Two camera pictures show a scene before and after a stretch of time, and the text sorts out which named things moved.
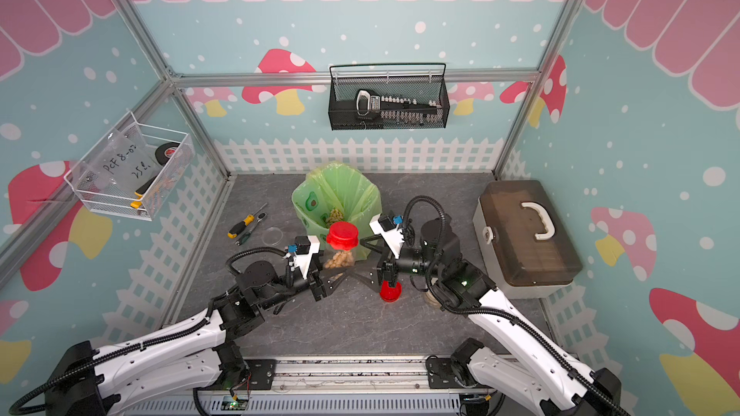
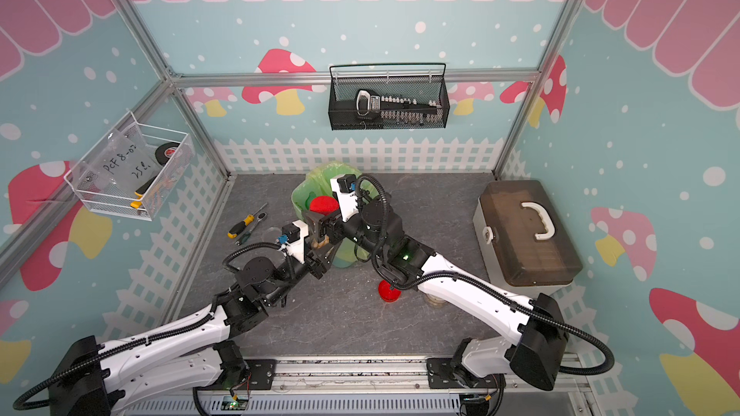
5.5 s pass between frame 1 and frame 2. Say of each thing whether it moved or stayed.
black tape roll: stayed
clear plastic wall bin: stayed
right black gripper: moved
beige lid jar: stayed
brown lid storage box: stayed
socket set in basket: stayed
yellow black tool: stayed
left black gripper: moved
